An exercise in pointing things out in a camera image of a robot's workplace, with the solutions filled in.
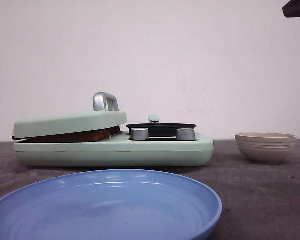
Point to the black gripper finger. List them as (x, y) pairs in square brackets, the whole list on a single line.
[(292, 9)]

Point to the beige ribbed bowl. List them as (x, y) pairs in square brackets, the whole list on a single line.
[(270, 148)]

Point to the white bread slice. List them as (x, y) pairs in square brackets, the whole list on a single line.
[(77, 137)]

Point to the mint green breakfast maker lid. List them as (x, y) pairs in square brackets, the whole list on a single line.
[(105, 115)]

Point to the right silver control knob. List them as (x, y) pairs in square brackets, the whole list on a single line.
[(185, 134)]

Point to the silver control knob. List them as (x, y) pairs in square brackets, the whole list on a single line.
[(139, 134), (185, 134)]

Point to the black frying pan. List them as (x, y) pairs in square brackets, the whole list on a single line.
[(161, 129)]

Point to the left silver control knob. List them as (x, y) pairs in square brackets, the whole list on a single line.
[(139, 134)]

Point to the blue plate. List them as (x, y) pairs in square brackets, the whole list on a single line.
[(117, 204)]

